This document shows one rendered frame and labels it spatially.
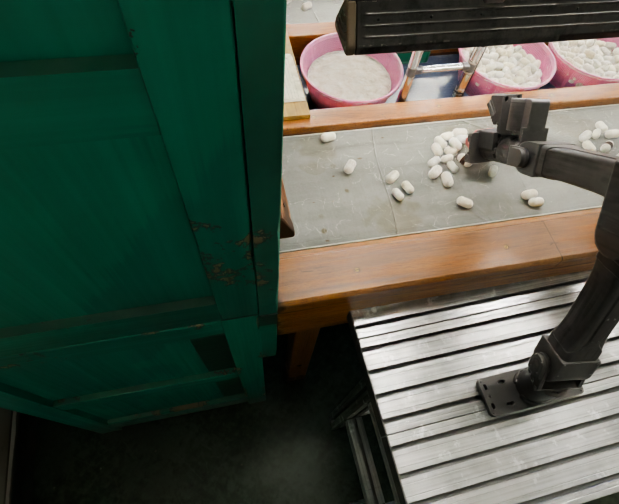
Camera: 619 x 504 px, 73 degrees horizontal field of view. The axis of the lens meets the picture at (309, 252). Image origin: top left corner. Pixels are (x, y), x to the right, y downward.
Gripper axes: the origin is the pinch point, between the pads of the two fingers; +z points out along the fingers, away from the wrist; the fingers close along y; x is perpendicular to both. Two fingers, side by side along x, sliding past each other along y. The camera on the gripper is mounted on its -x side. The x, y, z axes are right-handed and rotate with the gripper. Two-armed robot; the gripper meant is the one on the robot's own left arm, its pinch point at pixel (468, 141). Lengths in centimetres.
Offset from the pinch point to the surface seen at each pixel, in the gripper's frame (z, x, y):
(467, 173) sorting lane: -4.6, 6.4, 2.6
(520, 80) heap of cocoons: 17.0, -11.7, -24.7
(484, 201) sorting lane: -10.8, 11.6, 1.7
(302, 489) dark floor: 0, 100, 48
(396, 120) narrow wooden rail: 6.9, -5.6, 15.1
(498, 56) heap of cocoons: 27.2, -18.3, -24.3
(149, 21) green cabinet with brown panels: -64, -20, 59
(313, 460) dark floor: 5, 95, 43
